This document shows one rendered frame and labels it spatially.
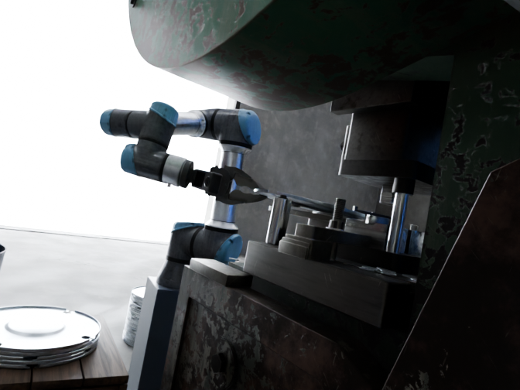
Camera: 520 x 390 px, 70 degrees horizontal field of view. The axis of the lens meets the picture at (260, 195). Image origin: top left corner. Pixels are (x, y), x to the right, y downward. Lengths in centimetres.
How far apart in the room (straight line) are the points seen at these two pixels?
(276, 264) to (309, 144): 650
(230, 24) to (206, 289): 49
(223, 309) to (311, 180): 653
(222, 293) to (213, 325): 7
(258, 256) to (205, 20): 40
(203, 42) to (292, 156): 638
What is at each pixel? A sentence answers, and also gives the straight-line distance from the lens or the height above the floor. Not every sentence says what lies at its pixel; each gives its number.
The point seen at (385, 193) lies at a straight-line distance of 75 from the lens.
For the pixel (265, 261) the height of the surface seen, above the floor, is 68.
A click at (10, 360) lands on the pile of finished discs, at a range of 99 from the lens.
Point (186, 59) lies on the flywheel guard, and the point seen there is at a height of 93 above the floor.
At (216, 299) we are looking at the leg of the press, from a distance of 70.
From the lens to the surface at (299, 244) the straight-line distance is 56.
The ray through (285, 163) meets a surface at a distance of 668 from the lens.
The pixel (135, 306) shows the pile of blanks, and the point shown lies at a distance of 200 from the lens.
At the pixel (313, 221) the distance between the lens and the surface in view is 82.
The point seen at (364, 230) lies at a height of 76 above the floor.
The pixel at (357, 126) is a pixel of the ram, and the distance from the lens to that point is 77.
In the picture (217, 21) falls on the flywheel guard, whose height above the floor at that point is 96.
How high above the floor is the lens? 76
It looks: 2 degrees up
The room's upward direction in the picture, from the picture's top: 11 degrees clockwise
